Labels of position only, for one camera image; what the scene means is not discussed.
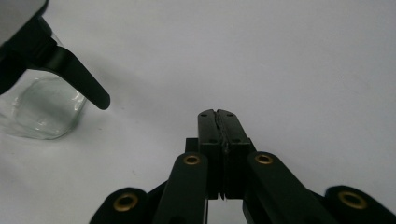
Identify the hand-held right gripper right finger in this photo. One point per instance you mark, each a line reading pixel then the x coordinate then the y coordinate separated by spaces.
pixel 234 133

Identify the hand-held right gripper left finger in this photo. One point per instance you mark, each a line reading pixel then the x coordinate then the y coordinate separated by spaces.
pixel 211 133

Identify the clear spray bottle black trigger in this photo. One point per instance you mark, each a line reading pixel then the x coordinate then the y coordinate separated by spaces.
pixel 46 102

